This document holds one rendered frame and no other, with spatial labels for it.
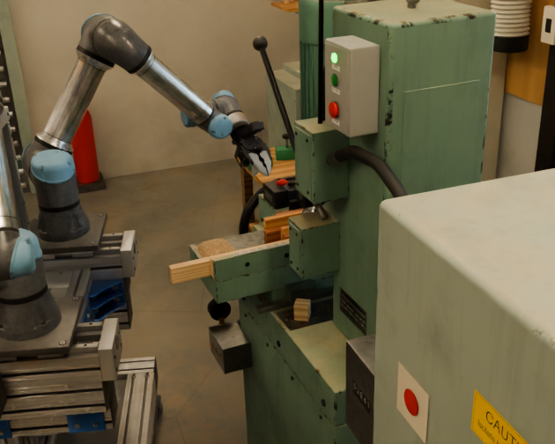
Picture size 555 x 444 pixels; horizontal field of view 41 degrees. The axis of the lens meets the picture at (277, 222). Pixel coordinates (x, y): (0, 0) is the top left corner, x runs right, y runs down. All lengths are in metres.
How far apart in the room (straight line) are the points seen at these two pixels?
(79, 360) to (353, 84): 0.92
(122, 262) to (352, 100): 1.10
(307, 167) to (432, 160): 0.25
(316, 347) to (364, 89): 0.62
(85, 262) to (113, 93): 2.61
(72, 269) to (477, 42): 1.35
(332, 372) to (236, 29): 3.49
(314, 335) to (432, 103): 0.62
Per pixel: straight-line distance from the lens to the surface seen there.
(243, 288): 1.78
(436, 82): 1.38
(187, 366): 3.02
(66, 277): 2.22
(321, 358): 1.65
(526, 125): 3.32
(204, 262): 1.75
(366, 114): 1.36
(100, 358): 1.81
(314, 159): 1.46
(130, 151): 4.88
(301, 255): 1.59
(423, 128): 1.39
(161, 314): 3.36
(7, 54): 4.59
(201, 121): 2.29
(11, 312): 1.78
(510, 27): 3.09
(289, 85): 4.06
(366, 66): 1.33
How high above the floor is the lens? 1.76
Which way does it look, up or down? 25 degrees down
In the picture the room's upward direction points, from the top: 2 degrees counter-clockwise
